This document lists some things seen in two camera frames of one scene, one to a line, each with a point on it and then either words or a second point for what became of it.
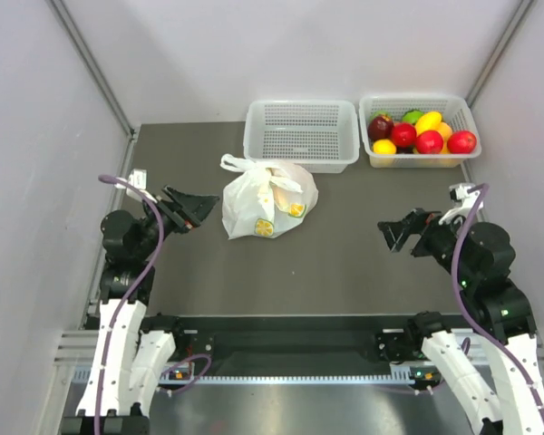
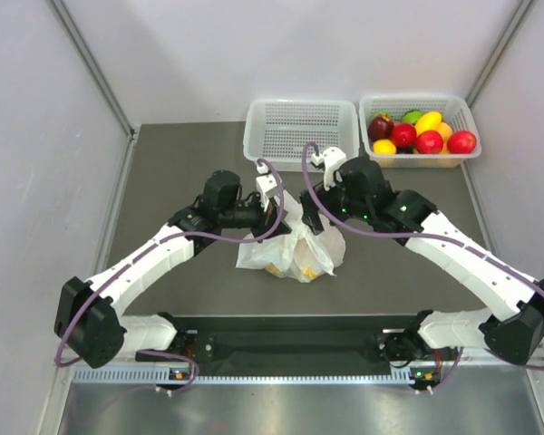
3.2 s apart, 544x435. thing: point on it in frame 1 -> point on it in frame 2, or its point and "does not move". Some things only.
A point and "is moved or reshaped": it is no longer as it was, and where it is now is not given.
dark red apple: (380, 128) does not move
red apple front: (429, 142) does not move
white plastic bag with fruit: (264, 199) is moved or reshaped
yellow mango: (429, 121) does not move
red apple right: (461, 142) does not move
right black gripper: (406, 225) -> (325, 198)
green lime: (412, 116) does not move
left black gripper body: (171, 219) -> (262, 230)
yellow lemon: (383, 147) does not move
